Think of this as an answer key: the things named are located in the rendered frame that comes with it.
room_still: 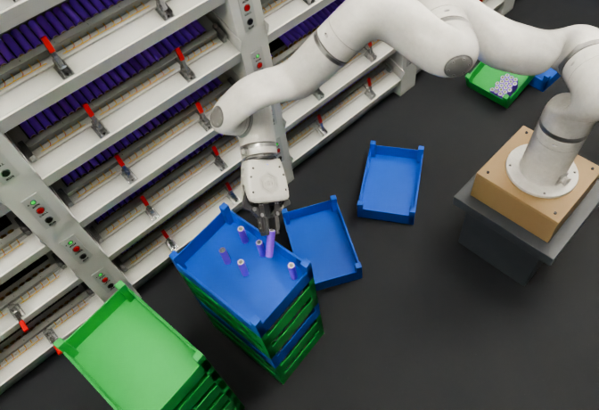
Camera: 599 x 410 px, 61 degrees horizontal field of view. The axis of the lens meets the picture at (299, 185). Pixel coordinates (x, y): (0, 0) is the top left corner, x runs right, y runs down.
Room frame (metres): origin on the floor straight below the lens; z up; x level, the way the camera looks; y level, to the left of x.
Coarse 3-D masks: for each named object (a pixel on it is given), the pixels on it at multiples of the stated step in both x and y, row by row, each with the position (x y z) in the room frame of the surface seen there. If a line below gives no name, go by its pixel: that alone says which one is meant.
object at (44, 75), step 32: (96, 0) 1.10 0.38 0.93; (128, 0) 1.10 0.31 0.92; (160, 0) 1.08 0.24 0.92; (192, 0) 1.12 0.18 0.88; (224, 0) 1.16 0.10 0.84; (32, 32) 1.02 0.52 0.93; (64, 32) 1.01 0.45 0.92; (96, 32) 1.04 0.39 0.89; (128, 32) 1.04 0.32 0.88; (160, 32) 1.05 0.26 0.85; (0, 64) 0.94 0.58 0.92; (32, 64) 0.95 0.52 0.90; (64, 64) 0.94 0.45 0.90; (96, 64) 0.95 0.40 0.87; (0, 96) 0.88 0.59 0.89; (32, 96) 0.88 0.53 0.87; (64, 96) 0.91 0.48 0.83; (0, 128) 0.83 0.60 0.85
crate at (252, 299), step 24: (192, 240) 0.72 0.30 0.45; (216, 240) 0.74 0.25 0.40; (240, 240) 0.73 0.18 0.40; (264, 240) 0.70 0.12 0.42; (192, 264) 0.68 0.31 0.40; (216, 264) 0.67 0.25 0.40; (264, 264) 0.64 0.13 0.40; (216, 288) 0.60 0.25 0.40; (240, 288) 0.59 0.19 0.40; (264, 288) 0.58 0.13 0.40; (288, 288) 0.56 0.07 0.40; (240, 312) 0.52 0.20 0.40; (264, 312) 0.51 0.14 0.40
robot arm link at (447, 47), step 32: (352, 0) 0.82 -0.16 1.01; (384, 0) 0.80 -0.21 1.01; (416, 0) 0.80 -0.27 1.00; (320, 32) 0.82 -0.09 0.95; (352, 32) 0.79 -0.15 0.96; (384, 32) 0.78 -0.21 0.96; (416, 32) 0.76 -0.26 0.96; (448, 32) 0.73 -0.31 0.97; (416, 64) 0.74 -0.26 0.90; (448, 64) 0.70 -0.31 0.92
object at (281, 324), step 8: (312, 280) 0.58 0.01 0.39; (304, 288) 0.59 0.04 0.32; (312, 288) 0.58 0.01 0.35; (208, 296) 0.60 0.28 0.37; (304, 296) 0.56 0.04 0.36; (216, 304) 0.57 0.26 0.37; (296, 304) 0.53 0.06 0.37; (224, 312) 0.55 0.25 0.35; (288, 312) 0.51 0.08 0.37; (296, 312) 0.53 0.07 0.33; (232, 320) 0.54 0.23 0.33; (280, 320) 0.50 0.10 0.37; (288, 320) 0.51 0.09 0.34; (248, 328) 0.49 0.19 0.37; (280, 328) 0.49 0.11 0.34; (256, 336) 0.47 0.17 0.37; (264, 336) 0.46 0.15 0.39; (272, 336) 0.47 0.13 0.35; (264, 344) 0.45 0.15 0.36
